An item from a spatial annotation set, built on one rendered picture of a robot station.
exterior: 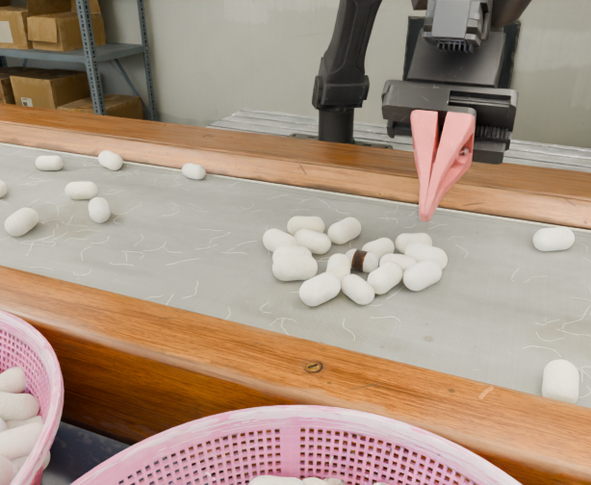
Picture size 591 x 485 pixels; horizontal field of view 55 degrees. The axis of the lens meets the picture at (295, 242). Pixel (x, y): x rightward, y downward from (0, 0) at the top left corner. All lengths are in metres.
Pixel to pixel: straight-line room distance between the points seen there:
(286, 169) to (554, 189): 0.30
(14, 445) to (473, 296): 0.34
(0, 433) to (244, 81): 2.66
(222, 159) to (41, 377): 0.41
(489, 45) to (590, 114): 2.12
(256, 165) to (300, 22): 2.09
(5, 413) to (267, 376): 0.16
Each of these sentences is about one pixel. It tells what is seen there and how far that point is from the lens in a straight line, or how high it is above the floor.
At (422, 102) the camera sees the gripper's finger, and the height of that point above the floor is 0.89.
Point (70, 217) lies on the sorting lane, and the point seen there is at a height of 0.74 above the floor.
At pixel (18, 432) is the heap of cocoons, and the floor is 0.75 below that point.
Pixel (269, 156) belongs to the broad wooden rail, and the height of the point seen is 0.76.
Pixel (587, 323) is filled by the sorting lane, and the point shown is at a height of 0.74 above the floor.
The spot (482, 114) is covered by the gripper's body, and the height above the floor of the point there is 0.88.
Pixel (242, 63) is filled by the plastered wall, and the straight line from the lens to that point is 2.94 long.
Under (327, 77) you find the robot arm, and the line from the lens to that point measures 0.94.
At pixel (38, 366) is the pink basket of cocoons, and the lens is 0.41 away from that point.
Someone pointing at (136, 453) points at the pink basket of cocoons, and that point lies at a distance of 0.31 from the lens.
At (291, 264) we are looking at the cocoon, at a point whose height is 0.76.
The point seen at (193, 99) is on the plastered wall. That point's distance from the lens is 3.14.
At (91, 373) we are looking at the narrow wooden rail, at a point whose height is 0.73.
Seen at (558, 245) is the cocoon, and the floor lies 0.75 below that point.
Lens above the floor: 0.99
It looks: 27 degrees down
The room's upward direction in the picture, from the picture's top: straight up
